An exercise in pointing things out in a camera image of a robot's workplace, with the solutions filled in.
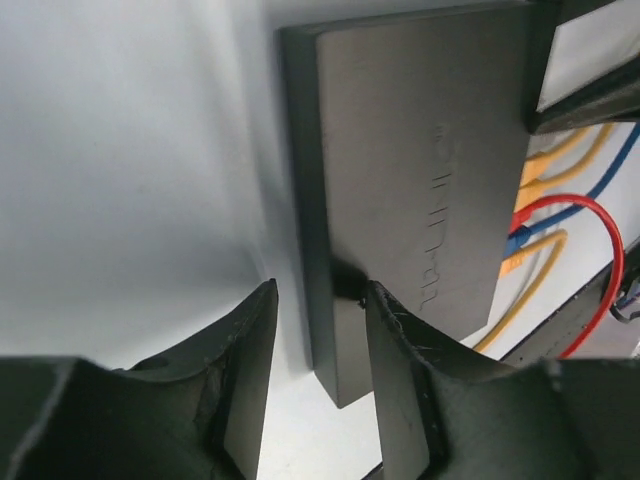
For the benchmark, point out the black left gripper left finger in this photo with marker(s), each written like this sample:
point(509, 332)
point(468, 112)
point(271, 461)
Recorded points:
point(193, 411)

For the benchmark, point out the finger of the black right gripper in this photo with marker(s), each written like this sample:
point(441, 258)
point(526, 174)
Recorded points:
point(583, 63)

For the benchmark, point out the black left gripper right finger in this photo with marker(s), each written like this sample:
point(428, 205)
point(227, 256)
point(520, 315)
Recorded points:
point(445, 411)

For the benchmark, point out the black network switch box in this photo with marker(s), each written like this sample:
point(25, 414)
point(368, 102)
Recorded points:
point(408, 137)

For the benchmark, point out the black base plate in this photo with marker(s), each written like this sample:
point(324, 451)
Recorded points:
point(562, 327)

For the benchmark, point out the yellow cable long loop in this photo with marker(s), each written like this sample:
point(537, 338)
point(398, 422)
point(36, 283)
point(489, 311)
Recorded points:
point(557, 241)

